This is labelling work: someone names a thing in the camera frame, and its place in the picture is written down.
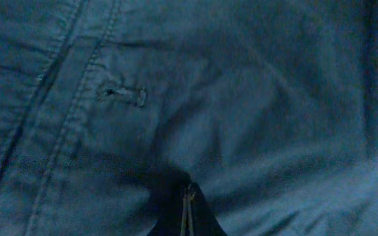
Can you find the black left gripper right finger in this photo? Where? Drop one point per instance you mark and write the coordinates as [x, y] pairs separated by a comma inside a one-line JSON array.
[[201, 220]]

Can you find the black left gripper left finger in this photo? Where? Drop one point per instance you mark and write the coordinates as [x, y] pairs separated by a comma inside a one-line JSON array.
[[166, 200]]

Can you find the navy blue shorts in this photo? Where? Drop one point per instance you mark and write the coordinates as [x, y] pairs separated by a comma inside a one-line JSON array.
[[271, 107]]

